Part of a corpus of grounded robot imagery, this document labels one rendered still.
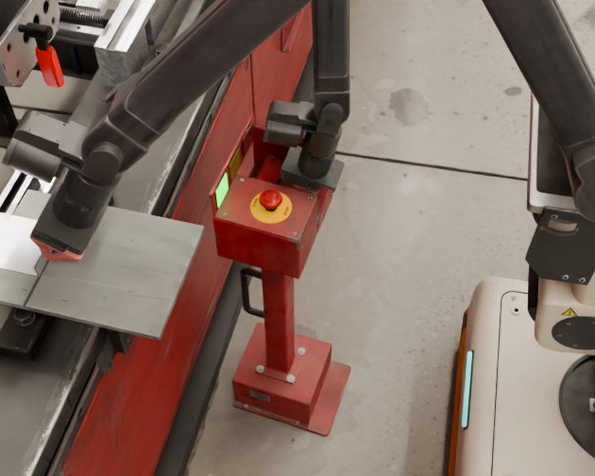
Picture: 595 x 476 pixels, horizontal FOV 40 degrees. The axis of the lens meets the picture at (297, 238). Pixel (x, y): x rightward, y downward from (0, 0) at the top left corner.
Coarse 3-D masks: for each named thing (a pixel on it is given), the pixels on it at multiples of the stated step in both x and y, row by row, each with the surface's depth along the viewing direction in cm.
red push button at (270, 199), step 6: (264, 192) 142; (270, 192) 142; (276, 192) 142; (264, 198) 141; (270, 198) 141; (276, 198) 141; (264, 204) 140; (270, 204) 140; (276, 204) 140; (270, 210) 142
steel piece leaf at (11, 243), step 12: (0, 216) 114; (12, 216) 114; (0, 228) 113; (12, 228) 113; (24, 228) 113; (0, 240) 112; (12, 240) 112; (24, 240) 112; (0, 252) 111; (12, 252) 111; (24, 252) 111; (36, 252) 111; (0, 264) 110; (12, 264) 110; (24, 264) 110; (36, 264) 107; (36, 276) 109
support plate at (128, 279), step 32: (32, 192) 117; (128, 224) 114; (160, 224) 114; (192, 224) 114; (96, 256) 111; (128, 256) 111; (160, 256) 111; (192, 256) 111; (0, 288) 108; (64, 288) 108; (96, 288) 108; (128, 288) 108; (160, 288) 108; (96, 320) 105; (128, 320) 105; (160, 320) 105
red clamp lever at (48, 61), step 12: (36, 24) 101; (36, 36) 100; (48, 36) 101; (36, 48) 103; (48, 48) 103; (48, 60) 103; (48, 72) 105; (60, 72) 106; (48, 84) 107; (60, 84) 107
